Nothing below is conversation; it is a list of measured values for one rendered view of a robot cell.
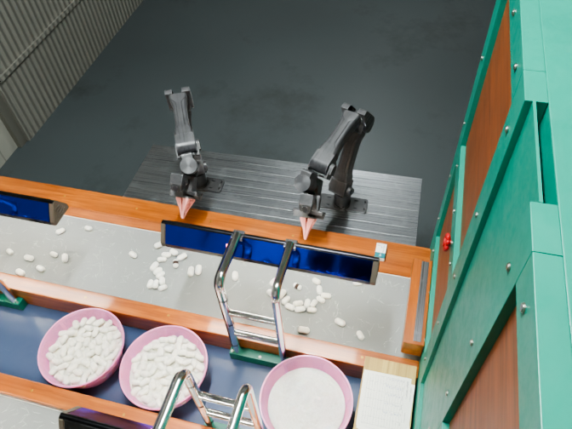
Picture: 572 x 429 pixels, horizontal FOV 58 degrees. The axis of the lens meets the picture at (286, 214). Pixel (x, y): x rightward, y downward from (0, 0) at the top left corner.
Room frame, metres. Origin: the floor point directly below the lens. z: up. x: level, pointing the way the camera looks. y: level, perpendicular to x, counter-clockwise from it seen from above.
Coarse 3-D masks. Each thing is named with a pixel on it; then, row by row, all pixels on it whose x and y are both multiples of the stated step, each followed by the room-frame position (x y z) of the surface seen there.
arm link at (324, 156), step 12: (348, 108) 1.43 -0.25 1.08; (360, 108) 1.39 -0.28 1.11; (348, 120) 1.35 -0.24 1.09; (360, 120) 1.36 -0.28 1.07; (372, 120) 1.40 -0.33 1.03; (336, 132) 1.31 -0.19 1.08; (348, 132) 1.32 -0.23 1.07; (324, 144) 1.27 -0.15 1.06; (336, 144) 1.27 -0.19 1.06; (312, 156) 1.24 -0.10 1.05; (324, 156) 1.23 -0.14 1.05; (336, 156) 1.24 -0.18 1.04; (312, 168) 1.21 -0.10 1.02; (324, 168) 1.19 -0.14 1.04
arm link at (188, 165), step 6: (174, 144) 1.36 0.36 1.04; (198, 144) 1.36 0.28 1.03; (198, 150) 1.34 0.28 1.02; (180, 156) 1.30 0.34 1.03; (186, 156) 1.27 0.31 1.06; (192, 156) 1.30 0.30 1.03; (180, 162) 1.25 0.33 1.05; (186, 162) 1.25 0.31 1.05; (192, 162) 1.26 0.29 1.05; (180, 168) 1.24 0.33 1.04; (186, 168) 1.24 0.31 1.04; (192, 168) 1.24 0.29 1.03
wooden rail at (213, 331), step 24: (24, 288) 1.00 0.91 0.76; (48, 288) 1.00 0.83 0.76; (72, 288) 0.99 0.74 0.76; (120, 312) 0.88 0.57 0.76; (144, 312) 0.87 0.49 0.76; (168, 312) 0.86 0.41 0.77; (216, 336) 0.77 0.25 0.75; (288, 336) 0.74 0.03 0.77; (336, 360) 0.65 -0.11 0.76; (360, 360) 0.64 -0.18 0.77; (408, 360) 0.63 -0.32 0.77
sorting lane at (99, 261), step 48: (0, 240) 1.24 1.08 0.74; (48, 240) 1.23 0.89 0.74; (96, 240) 1.21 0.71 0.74; (144, 240) 1.19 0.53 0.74; (96, 288) 1.00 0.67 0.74; (144, 288) 0.98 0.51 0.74; (192, 288) 0.96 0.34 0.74; (240, 288) 0.95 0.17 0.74; (288, 288) 0.93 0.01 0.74; (336, 288) 0.91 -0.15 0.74; (384, 288) 0.90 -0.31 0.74; (336, 336) 0.74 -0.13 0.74; (384, 336) 0.73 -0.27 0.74
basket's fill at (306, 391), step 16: (304, 368) 0.65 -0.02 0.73; (288, 384) 0.60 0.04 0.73; (304, 384) 0.60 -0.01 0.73; (320, 384) 0.59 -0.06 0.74; (336, 384) 0.59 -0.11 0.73; (272, 400) 0.56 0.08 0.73; (288, 400) 0.55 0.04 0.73; (304, 400) 0.55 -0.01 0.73; (320, 400) 0.55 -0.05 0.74; (336, 400) 0.54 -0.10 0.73; (272, 416) 0.51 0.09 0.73; (288, 416) 0.51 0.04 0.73; (304, 416) 0.51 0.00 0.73; (320, 416) 0.50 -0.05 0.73; (336, 416) 0.50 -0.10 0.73
